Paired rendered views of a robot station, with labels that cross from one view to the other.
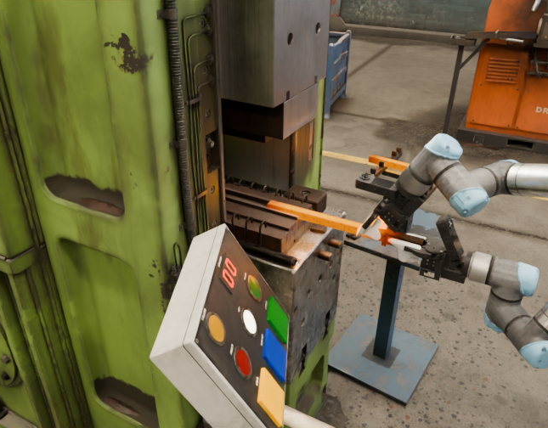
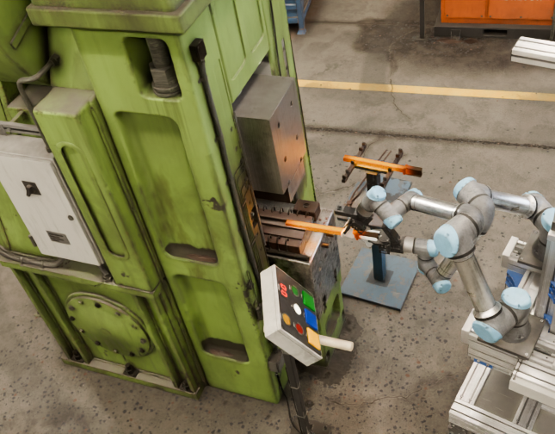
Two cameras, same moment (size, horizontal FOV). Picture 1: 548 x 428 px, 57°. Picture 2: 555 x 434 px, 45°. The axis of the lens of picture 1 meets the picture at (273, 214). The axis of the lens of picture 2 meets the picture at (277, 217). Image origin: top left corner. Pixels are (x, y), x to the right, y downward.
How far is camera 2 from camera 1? 1.89 m
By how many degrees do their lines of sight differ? 13
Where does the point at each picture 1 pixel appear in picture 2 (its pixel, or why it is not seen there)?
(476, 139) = (453, 34)
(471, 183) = (391, 213)
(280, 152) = not seen: hidden behind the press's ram
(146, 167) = (230, 244)
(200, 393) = (286, 344)
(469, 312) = not seen: hidden behind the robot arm
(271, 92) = (280, 189)
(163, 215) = (240, 262)
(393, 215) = (358, 226)
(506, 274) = (422, 248)
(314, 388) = (336, 313)
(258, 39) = (270, 167)
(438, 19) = not seen: outside the picture
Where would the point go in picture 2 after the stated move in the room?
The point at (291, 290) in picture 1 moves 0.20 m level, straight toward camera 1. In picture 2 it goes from (311, 273) to (316, 305)
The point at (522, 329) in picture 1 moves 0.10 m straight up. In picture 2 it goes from (432, 275) to (432, 261)
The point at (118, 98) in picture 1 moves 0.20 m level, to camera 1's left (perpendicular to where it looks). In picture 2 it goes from (212, 219) to (163, 228)
